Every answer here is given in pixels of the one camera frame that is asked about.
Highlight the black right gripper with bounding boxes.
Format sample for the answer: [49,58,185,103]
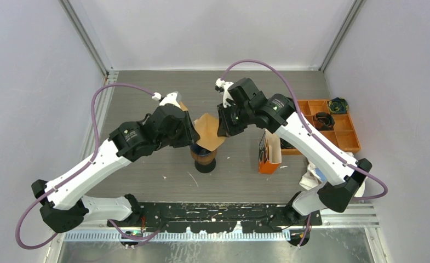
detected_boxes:
[217,100,253,138]

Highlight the brown paper coffee filter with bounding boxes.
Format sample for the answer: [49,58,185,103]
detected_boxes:
[179,102,188,112]

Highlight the blue glass dripper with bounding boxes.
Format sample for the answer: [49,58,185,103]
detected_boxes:
[190,144,217,157]

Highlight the red and black carafe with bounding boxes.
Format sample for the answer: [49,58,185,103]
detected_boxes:
[194,159,216,174]

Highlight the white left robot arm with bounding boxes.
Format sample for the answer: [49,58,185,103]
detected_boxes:
[31,92,199,233]

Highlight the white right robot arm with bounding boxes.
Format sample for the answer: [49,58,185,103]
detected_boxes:
[215,78,372,225]

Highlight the orange coffee filter box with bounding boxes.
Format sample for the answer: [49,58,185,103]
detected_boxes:
[258,129,282,175]

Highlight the green floral rolled tie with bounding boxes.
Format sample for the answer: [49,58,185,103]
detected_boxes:
[328,97,349,115]

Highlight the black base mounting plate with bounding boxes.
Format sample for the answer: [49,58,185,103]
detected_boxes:
[116,202,306,233]

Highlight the white crumpled cloth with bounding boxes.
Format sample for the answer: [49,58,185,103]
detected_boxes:
[299,152,365,197]

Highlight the orange wooden compartment tray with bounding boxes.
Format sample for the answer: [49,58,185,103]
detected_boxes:
[298,97,361,154]

